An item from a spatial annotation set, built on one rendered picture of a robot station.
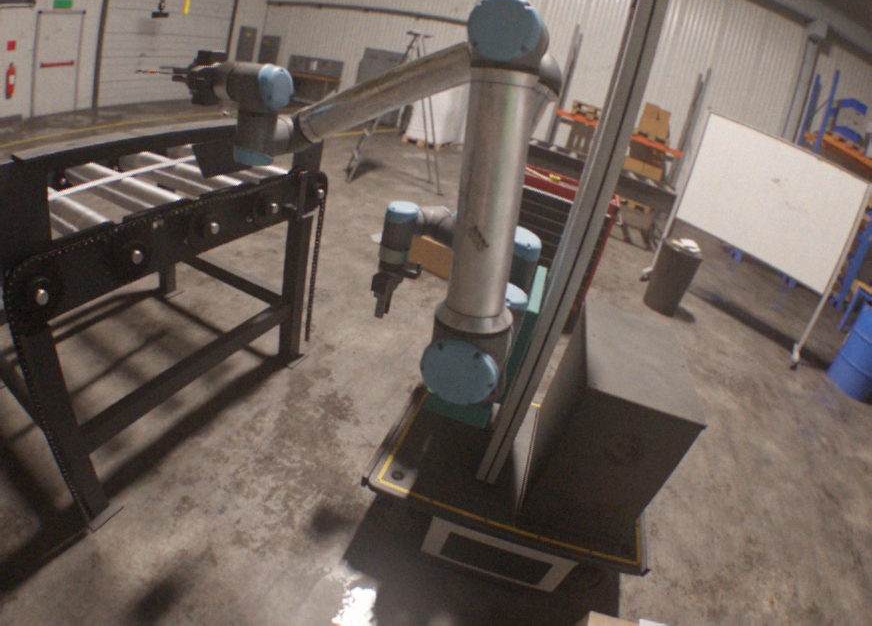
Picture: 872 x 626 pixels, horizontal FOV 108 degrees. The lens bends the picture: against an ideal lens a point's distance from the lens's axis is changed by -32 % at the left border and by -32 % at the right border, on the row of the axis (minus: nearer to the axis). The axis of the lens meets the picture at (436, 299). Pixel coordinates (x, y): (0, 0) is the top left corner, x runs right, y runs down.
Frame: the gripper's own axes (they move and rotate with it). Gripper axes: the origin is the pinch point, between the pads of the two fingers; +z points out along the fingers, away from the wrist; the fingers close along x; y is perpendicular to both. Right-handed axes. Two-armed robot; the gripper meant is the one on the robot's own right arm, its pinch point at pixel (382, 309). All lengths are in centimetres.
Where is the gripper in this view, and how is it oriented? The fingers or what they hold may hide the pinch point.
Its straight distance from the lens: 143.5
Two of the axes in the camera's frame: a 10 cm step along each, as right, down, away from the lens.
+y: -9.0, -3.5, 2.4
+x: -3.6, 3.5, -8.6
